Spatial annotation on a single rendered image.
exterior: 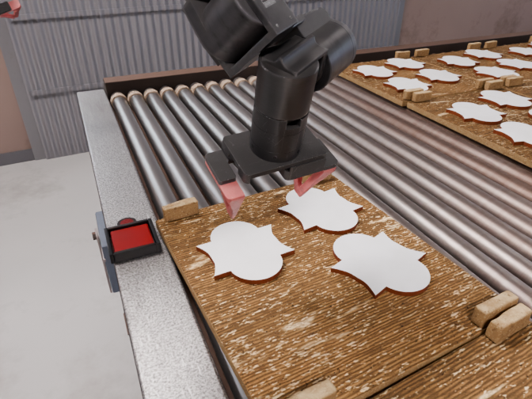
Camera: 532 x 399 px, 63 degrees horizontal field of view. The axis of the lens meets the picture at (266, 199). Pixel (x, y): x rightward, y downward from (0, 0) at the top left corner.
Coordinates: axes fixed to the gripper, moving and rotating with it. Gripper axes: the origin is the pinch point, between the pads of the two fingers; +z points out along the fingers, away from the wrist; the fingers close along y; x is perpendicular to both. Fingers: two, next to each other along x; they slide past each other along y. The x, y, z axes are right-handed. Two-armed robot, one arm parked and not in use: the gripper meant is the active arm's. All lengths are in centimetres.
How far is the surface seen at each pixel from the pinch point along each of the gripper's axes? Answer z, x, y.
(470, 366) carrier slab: 3.8, -27.0, 11.7
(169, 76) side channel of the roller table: 40, 88, 15
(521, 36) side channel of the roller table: 42, 76, 173
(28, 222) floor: 156, 149, -50
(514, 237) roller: 11.1, -14.1, 39.7
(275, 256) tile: 10.5, -2.3, 1.6
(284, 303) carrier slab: 8.8, -10.1, -1.4
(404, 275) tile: 7.4, -13.7, 15.0
